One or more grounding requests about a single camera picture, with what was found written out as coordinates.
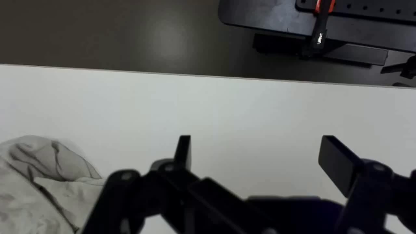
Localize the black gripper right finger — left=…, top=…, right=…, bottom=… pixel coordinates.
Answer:
left=317, top=134, right=416, bottom=234

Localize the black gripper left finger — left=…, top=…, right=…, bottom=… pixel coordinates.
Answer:
left=82, top=134, right=278, bottom=234

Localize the grey sweater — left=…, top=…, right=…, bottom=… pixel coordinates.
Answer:
left=0, top=134, right=108, bottom=234

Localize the orange and black clamp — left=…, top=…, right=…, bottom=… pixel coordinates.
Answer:
left=302, top=0, right=338, bottom=61

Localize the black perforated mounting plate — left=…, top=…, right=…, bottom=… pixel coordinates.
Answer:
left=217, top=0, right=416, bottom=55

